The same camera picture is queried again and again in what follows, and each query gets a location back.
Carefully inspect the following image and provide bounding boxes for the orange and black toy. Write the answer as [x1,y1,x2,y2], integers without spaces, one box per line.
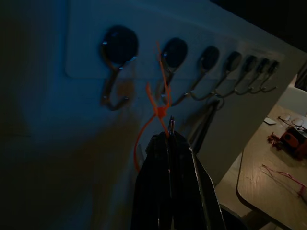
[280,126,307,161]

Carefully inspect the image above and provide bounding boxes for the wooden table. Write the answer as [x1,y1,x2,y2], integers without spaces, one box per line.
[236,104,307,230]

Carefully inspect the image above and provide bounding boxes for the silver key with orange tie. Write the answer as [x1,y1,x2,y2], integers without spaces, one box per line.
[133,41,176,172]

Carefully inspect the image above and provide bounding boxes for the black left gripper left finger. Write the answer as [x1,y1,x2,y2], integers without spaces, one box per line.
[130,133,175,230]

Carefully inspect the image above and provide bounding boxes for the thin red string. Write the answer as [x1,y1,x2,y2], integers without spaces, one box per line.
[261,164,305,197]

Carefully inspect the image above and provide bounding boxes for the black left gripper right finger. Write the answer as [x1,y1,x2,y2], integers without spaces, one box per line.
[169,133,227,230]

